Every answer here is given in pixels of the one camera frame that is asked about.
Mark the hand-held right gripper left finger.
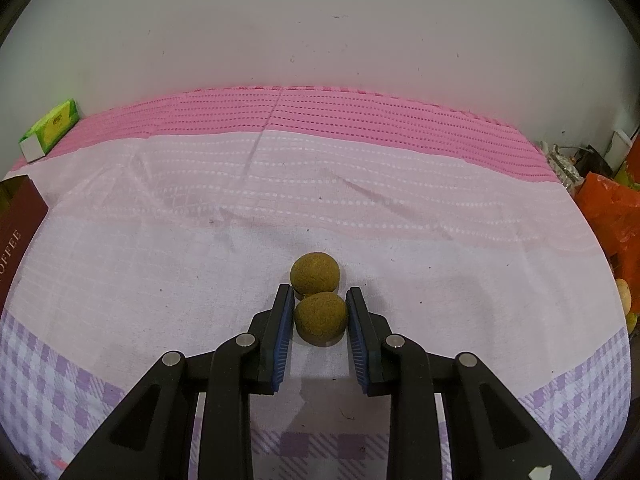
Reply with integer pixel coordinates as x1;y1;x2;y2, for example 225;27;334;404
60;284;296;480

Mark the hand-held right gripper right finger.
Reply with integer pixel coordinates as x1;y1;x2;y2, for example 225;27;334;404
346;287;581;480

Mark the brown longan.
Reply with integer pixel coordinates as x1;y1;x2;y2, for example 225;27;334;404
290;252;341;296
293;291;349;347

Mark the gold and red tin box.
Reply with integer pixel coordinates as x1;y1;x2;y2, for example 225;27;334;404
0;175;50;311

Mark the pink checked tablecloth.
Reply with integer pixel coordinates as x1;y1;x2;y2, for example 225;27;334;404
0;85;631;476

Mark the crumpled white packaging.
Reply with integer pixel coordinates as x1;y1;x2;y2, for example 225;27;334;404
540;142;583;188

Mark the yellow round fruit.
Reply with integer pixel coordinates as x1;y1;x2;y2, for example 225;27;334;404
616;279;635;317

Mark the orange plastic bag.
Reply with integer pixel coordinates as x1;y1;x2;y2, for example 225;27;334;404
574;172;640;281

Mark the green tissue box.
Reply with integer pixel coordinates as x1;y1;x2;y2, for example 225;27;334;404
18;98;81;163

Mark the white cup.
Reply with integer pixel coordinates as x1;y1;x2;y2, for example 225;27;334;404
610;130;637;171

